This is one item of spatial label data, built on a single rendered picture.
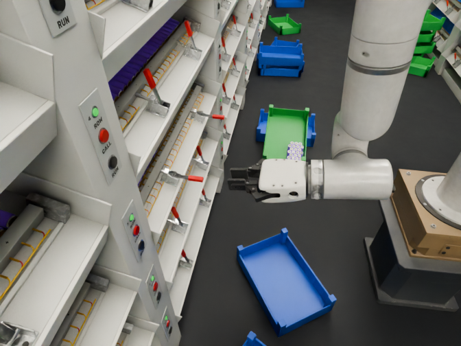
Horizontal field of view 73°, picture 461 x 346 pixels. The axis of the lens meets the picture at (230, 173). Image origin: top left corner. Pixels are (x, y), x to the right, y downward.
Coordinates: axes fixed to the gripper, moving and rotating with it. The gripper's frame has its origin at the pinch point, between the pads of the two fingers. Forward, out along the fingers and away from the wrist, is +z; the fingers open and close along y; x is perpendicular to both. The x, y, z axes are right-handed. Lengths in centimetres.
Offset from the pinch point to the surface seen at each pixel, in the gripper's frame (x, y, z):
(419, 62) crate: -68, 198, -97
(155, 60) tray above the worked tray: 23.6, 13.6, 17.6
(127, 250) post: 8.7, -25.9, 12.8
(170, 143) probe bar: 3.5, 9.6, 18.9
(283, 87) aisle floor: -53, 145, 0
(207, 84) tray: 2.8, 42.3, 16.8
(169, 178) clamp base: 1.2, -1.0, 16.2
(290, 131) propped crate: -47, 84, -7
